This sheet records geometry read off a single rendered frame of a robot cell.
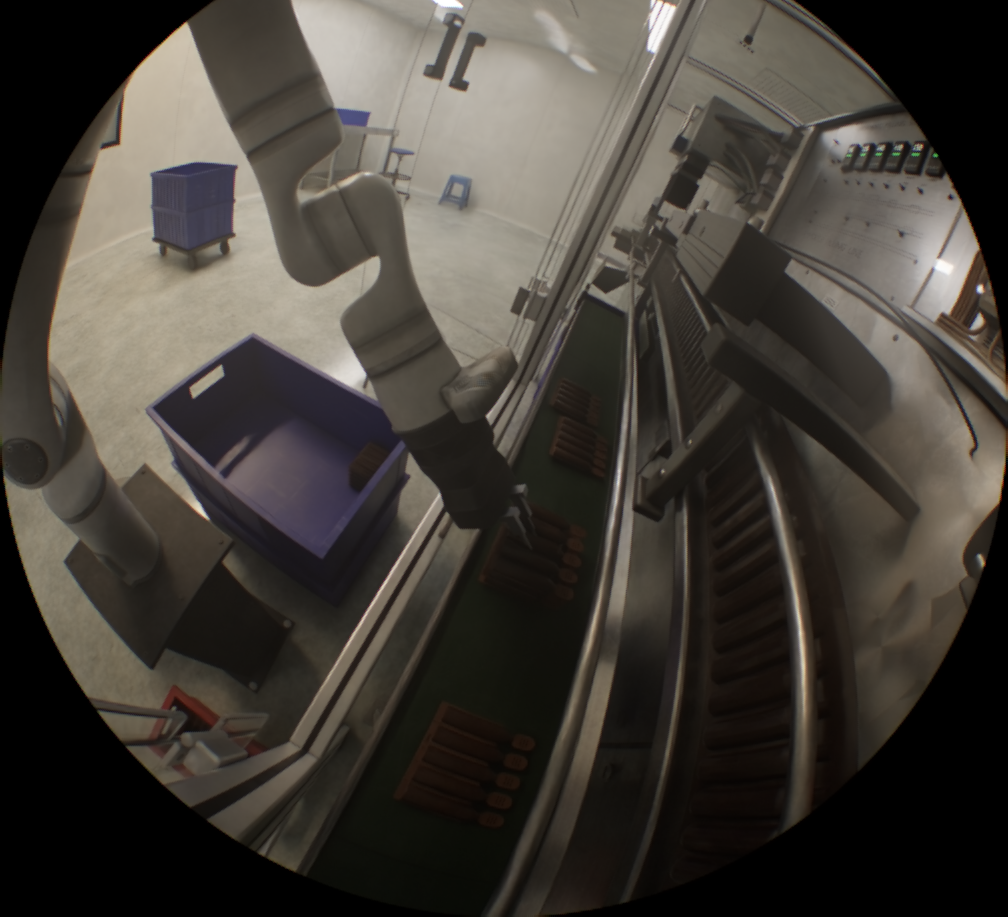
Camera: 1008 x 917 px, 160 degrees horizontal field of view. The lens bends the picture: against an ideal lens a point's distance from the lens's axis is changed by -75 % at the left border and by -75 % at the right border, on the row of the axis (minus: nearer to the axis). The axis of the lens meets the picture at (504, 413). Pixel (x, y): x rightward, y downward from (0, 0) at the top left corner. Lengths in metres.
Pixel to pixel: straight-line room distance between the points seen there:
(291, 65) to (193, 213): 2.45
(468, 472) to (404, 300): 0.15
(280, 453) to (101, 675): 0.94
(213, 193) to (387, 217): 2.52
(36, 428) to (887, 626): 0.79
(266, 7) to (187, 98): 3.95
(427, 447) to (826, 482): 0.53
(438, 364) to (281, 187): 0.17
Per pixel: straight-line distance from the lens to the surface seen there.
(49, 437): 0.39
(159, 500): 0.66
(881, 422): 0.58
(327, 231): 0.27
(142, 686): 1.25
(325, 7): 5.18
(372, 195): 0.28
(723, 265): 0.42
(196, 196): 2.69
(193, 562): 0.59
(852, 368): 0.57
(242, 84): 0.26
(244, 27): 0.26
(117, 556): 0.55
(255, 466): 1.05
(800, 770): 0.18
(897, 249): 0.87
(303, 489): 0.99
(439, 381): 0.27
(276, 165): 0.26
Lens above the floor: 1.05
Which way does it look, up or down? 40 degrees down
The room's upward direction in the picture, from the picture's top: 24 degrees clockwise
